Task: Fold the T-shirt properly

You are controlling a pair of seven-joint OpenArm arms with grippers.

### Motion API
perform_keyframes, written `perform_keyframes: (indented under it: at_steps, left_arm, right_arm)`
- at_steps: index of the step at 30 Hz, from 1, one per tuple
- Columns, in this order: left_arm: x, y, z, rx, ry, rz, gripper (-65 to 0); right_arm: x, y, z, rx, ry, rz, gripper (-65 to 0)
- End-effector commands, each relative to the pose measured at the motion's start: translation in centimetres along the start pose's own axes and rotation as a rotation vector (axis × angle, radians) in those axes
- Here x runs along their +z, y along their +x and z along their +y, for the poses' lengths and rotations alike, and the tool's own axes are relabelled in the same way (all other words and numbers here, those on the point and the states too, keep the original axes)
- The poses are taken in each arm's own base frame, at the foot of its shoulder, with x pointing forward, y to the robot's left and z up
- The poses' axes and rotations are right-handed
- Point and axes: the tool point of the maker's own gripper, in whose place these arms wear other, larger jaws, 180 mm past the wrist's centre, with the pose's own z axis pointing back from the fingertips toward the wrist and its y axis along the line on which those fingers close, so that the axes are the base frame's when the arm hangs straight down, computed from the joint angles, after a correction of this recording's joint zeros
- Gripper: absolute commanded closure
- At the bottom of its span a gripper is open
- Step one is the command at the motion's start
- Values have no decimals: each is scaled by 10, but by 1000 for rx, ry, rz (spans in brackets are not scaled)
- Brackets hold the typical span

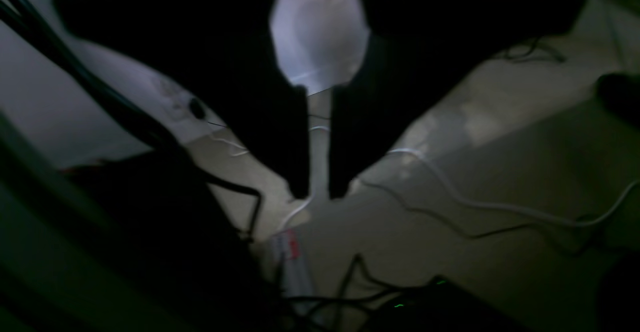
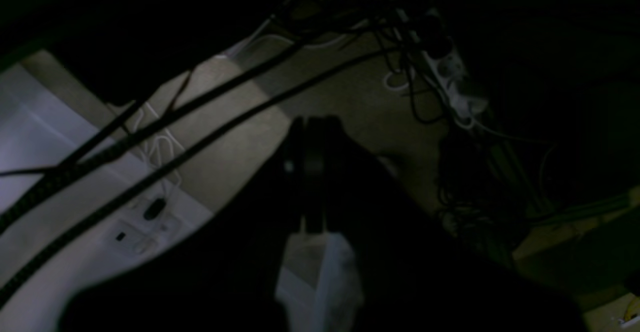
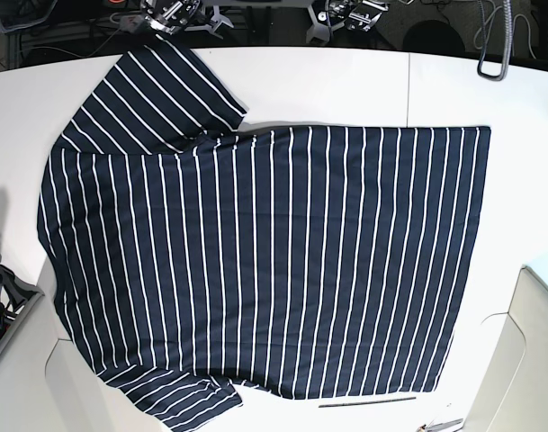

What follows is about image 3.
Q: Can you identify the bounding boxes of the navy white striped T-shirt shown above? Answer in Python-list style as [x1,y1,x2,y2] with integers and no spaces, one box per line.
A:
[38,37,491,431]

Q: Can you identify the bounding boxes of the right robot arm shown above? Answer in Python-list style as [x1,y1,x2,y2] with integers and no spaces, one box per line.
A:
[131,0,234,38]

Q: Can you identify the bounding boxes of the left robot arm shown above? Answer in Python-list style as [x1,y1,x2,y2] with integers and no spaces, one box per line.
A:
[306,0,391,45]

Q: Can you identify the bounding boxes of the black ruler strip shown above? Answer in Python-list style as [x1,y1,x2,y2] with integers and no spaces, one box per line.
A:
[318,396,417,409]

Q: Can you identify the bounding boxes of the black round stool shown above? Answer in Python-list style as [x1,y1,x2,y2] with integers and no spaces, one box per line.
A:
[402,20,465,56]

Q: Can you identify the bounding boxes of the scissors at table edge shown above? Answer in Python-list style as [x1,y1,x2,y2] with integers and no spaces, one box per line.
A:
[416,418,464,432]

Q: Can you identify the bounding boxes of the grey bin with blue tools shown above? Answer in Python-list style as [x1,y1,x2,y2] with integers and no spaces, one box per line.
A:
[0,255,44,351]

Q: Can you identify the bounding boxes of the beige chair right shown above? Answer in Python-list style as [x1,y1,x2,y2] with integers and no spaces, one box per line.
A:
[451,261,548,431]

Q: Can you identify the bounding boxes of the beige chair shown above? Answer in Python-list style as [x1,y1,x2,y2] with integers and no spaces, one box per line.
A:
[0,294,121,432]
[451,261,548,431]

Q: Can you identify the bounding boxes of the beige chair left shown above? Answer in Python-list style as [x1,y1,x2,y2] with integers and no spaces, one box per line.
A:
[0,294,121,432]

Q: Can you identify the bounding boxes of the grey coiled cable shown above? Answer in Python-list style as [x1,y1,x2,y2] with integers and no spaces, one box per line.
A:
[473,11,538,59]

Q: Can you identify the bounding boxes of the black sleeved cable loop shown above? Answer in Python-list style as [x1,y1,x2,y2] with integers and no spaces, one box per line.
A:
[476,0,513,82]

